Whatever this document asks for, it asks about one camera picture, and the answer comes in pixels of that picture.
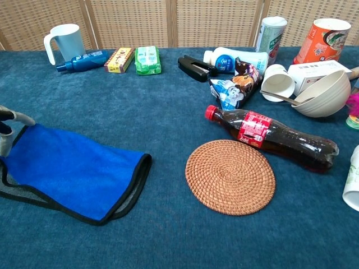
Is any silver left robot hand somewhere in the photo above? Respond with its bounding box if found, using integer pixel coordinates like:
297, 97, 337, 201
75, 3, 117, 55
0, 105, 36, 157

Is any grey and blue cloth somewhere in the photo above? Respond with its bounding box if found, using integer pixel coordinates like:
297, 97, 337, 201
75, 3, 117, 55
0, 123, 153, 226

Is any blue spray bottle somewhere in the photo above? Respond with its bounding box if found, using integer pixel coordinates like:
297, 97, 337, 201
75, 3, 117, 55
56, 49, 109, 73

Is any red yellow carton box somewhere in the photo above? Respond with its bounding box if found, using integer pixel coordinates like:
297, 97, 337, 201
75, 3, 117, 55
103, 47, 135, 74

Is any green wet wipes pack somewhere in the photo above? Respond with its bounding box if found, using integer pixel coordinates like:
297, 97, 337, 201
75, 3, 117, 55
135, 45, 163, 76

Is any wicker folding screen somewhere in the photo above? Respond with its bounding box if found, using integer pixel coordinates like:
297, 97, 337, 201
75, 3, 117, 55
0, 0, 359, 52

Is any blue carpet table cover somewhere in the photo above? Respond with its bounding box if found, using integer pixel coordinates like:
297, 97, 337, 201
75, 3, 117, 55
0, 46, 359, 269

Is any black stapler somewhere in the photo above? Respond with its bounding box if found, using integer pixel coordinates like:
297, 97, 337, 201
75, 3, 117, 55
177, 55, 218, 83

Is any round rattan coaster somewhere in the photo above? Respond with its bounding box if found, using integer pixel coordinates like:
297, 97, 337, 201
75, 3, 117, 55
185, 139, 277, 216

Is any brown blue snack bag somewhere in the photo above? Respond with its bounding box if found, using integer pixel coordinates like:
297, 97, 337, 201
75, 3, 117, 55
209, 57, 263, 112

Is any white bottle blue label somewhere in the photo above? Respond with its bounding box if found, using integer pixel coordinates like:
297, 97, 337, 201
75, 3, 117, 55
202, 47, 269, 76

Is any cola bottle red label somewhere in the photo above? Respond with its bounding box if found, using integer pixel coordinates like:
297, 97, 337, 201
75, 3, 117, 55
204, 105, 339, 174

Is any beige spoon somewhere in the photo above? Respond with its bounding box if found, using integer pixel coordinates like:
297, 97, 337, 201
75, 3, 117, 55
259, 89, 315, 106

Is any small white paper cup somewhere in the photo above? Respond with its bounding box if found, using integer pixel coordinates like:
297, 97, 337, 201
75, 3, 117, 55
261, 64, 296, 103

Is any white green lidded canister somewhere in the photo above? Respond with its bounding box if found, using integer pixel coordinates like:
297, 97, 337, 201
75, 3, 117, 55
255, 16, 288, 66

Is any white carton box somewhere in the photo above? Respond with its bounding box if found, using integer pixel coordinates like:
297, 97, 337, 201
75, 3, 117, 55
287, 59, 353, 96

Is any beige bowl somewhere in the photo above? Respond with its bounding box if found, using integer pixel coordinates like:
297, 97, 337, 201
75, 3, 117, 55
291, 69, 352, 118

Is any orange instant noodle cup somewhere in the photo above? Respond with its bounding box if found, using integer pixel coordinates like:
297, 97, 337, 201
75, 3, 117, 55
292, 18, 352, 65

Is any large white paper cup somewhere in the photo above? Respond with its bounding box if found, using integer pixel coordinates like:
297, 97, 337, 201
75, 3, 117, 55
342, 145, 359, 212

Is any pink feather shuttlecock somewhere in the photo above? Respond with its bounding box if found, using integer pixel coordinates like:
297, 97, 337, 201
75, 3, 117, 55
344, 93, 359, 130

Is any pale blue handled mug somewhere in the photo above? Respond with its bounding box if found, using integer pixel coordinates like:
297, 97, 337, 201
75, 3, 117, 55
43, 24, 86, 66

